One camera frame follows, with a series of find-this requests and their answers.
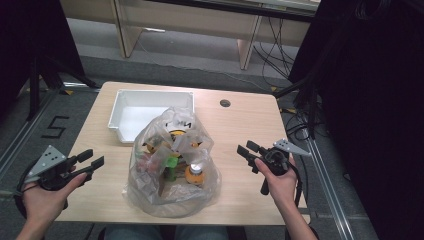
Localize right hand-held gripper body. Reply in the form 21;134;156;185
256;138;313;196

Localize black curtain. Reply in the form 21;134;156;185
288;0;424;240
0;0;87;122

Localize white plastic bin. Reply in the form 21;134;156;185
107;89;195;144

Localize person's legs in jeans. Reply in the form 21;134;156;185
104;224;231;240

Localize orange drink bottle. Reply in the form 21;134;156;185
184;162;205;185

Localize black metal stand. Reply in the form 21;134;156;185
27;56;101;122
273;74;322;141

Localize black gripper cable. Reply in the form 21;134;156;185
13;159;38;219
289;163;304;208

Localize light wooden desk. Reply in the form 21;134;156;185
59;0;322;71

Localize person's left hand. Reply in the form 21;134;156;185
21;172;88;231

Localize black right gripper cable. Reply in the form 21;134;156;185
289;163;304;208

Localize metal floor rail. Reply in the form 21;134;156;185
303;135;357;240
0;89;62;183

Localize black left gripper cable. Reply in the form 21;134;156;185
13;159;38;219

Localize person's right hand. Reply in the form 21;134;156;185
254;156;299;209

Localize clear plastic bag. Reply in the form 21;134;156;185
122;106;223;219

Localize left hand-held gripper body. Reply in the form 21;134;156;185
23;144;93;192

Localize bundle of black cables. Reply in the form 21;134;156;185
252;16;296;81

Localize yellow black chips bag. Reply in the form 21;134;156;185
141;129;203;155

